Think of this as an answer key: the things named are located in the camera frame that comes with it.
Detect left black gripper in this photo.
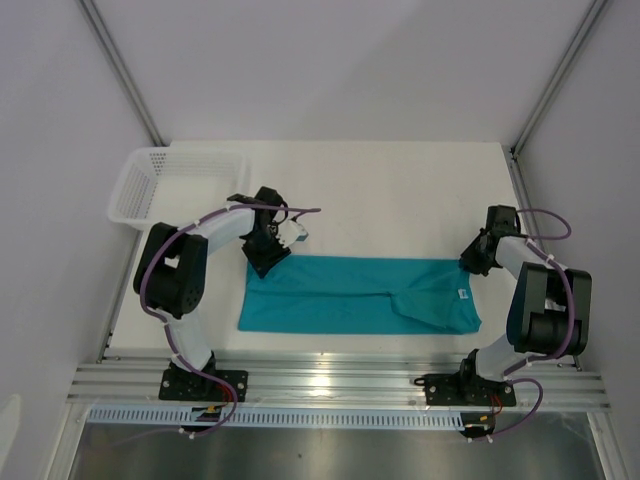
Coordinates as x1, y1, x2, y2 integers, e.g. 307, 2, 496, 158
242, 226, 291, 278

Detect teal t-shirt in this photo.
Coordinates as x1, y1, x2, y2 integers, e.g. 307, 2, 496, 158
238, 255, 482, 335

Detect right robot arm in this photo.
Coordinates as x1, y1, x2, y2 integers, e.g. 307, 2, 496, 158
456, 205, 592, 404

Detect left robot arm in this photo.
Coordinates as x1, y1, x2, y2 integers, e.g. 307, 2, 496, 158
133, 186, 291, 400

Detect white plastic basket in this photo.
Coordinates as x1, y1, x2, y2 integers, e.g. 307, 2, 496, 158
107, 147, 250, 231

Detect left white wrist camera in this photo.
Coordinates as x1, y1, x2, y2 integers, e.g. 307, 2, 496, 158
276, 220, 309, 248

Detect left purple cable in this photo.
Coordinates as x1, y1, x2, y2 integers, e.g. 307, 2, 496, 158
138, 205, 322, 401

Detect purple cable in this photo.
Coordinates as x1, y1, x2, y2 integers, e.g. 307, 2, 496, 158
138, 205, 322, 401
499, 207, 576, 416

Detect right side aluminium rail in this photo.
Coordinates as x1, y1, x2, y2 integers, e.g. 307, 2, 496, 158
507, 149, 584, 371

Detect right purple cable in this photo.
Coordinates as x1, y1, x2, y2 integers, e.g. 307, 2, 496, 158
499, 207, 576, 416

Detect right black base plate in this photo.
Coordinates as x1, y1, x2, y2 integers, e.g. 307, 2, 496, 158
413, 373, 516, 407

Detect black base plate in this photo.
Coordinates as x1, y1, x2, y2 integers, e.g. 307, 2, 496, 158
158, 364, 249, 403
413, 373, 516, 407

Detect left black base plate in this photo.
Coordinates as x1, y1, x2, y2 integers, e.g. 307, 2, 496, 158
158, 364, 249, 403

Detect left side aluminium rail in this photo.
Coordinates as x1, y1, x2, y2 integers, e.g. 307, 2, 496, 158
95, 232, 142, 364

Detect white slotted cable duct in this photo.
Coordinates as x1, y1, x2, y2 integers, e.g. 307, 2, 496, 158
87, 405, 464, 431

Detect aluminium mounting rail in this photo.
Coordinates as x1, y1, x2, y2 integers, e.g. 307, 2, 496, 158
67, 350, 611, 412

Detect right aluminium frame post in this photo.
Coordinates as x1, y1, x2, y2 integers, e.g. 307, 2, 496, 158
510, 0, 612, 161

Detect aluminium frame post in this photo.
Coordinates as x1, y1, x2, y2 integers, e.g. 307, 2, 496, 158
76, 0, 166, 147
510, 0, 612, 161

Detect left aluminium frame post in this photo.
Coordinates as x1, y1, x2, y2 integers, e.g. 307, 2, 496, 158
76, 0, 166, 147

